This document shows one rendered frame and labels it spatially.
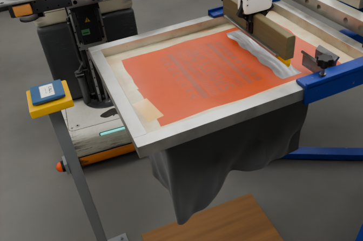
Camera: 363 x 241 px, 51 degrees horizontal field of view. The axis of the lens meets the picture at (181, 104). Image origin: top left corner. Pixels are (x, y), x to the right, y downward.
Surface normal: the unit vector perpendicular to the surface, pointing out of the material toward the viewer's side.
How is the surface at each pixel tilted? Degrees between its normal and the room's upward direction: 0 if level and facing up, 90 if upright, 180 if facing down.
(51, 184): 0
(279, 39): 90
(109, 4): 90
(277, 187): 0
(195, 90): 0
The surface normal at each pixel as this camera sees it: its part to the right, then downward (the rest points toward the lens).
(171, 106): -0.09, -0.80
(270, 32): -0.91, 0.30
